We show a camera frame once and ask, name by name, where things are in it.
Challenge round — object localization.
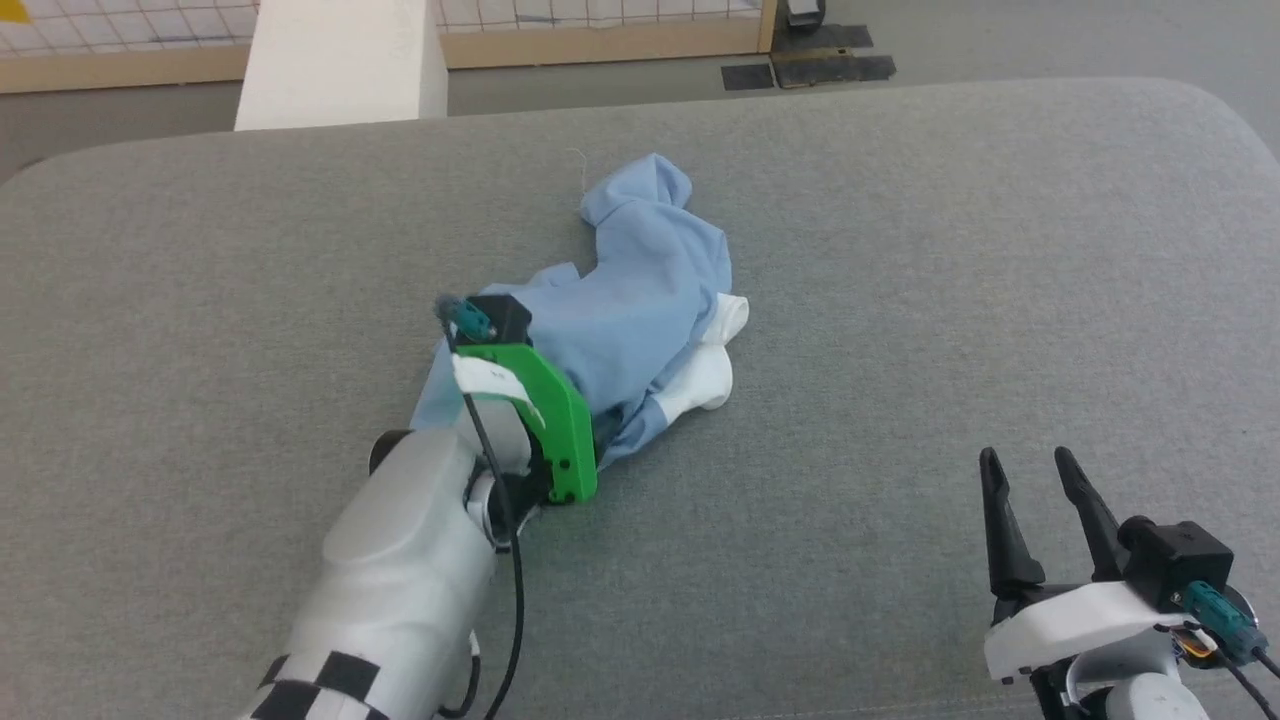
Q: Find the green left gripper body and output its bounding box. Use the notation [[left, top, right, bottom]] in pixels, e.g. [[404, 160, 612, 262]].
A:
[[452, 343, 599, 513]]

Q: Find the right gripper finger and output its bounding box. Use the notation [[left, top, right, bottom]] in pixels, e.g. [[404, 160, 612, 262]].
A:
[[979, 447, 1047, 603], [1054, 445, 1129, 584]]

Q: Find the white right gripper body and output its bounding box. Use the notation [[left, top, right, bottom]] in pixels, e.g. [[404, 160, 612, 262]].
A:
[[983, 579, 1193, 687]]

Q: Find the light blue polo shirt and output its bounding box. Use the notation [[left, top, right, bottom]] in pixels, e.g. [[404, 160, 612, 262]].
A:
[[408, 152, 751, 471]]

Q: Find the grey fabric sofa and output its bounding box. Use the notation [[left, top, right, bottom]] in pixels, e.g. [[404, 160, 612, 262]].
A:
[[0, 78, 1280, 720]]

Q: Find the white rectangular pillar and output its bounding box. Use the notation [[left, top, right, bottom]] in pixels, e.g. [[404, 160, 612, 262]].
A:
[[234, 0, 449, 132]]

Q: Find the large black floor mat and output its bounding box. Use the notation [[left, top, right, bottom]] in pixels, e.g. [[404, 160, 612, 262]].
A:
[[770, 24, 897, 90]]

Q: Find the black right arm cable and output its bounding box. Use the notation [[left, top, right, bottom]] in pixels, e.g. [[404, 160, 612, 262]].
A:
[[1180, 583, 1280, 701]]

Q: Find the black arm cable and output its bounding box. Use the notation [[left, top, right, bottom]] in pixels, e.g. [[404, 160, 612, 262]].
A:
[[435, 298, 527, 720], [1180, 583, 1280, 701]]

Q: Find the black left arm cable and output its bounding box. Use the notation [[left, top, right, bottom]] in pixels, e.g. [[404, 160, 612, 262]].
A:
[[435, 298, 527, 720]]

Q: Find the lemon print grid wall panel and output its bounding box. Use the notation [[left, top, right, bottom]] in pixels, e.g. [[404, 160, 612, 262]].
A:
[[0, 0, 780, 96]]

